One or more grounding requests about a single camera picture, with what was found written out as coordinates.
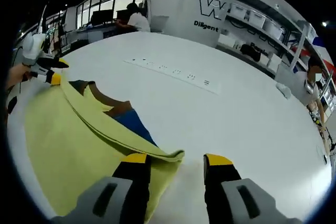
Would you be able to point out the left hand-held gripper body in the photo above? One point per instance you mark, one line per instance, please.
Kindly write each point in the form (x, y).
(32, 48)

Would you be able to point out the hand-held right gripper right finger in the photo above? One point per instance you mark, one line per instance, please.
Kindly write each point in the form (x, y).
(218, 190)

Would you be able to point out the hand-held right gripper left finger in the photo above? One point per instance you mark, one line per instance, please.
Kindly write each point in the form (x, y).
(131, 190)

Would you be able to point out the yellow blue grey garment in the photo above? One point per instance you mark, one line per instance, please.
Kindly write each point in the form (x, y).
(65, 142)

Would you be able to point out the person's left hand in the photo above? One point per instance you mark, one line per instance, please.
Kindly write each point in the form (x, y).
(23, 73)

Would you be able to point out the black chair armrest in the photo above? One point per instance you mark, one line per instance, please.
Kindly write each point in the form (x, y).
(12, 105)

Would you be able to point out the grey office desk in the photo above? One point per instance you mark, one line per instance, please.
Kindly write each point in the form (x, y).
(97, 33)

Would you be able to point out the black computer monitor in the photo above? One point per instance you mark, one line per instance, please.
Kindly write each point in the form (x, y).
(123, 14)
(102, 17)

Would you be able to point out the white folding stand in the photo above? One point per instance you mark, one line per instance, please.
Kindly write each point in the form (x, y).
(147, 2)

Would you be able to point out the grey office chair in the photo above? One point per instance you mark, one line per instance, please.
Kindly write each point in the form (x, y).
(160, 24)

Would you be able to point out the white table socket strip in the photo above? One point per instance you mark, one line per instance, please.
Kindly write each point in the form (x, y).
(170, 74)

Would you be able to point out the white crumpled cloth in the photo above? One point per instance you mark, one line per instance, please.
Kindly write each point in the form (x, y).
(283, 90)

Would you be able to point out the white box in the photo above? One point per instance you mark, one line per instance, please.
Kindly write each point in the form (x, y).
(227, 41)
(274, 62)

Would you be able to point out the black cloth bundle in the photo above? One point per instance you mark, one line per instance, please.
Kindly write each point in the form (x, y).
(250, 52)

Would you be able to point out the white storage bin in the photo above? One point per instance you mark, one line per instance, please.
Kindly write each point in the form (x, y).
(274, 29)
(257, 19)
(239, 11)

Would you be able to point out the grey metal shelf unit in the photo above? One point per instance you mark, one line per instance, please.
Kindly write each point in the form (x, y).
(288, 32)

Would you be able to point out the red blue wall banner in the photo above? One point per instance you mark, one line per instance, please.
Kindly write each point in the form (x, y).
(328, 62)

